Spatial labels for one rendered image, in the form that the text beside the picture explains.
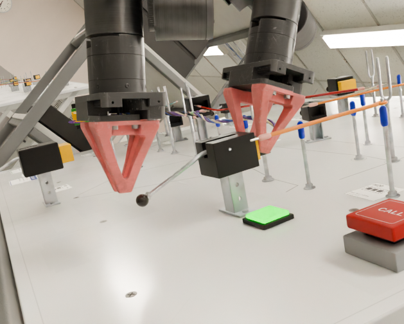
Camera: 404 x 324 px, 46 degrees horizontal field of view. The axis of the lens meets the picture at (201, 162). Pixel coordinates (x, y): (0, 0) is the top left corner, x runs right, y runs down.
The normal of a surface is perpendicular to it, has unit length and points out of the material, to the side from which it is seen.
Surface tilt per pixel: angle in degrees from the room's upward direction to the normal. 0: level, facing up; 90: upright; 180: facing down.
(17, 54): 90
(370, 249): 140
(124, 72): 89
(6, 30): 90
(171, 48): 90
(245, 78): 117
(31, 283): 50
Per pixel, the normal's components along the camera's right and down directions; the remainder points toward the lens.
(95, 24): -0.43, 0.11
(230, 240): -0.18, -0.96
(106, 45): -0.16, 0.11
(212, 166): -0.85, 0.26
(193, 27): 0.05, 0.80
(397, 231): 0.43, 0.10
